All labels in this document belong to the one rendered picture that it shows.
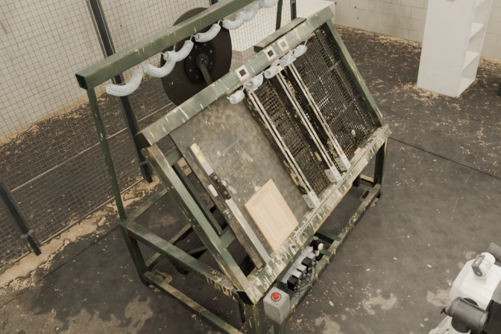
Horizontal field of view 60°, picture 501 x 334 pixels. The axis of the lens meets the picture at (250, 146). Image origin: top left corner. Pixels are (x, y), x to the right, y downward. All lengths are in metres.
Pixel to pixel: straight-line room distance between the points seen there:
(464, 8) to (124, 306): 5.07
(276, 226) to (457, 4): 4.01
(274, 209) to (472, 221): 2.28
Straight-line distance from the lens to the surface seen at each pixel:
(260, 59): 3.24
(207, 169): 2.80
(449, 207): 4.85
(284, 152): 3.20
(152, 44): 3.05
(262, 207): 3.07
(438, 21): 6.34
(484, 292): 2.47
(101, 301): 4.35
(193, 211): 2.70
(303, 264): 3.23
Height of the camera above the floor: 3.27
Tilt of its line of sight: 36 degrees down
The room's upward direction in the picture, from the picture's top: 7 degrees counter-clockwise
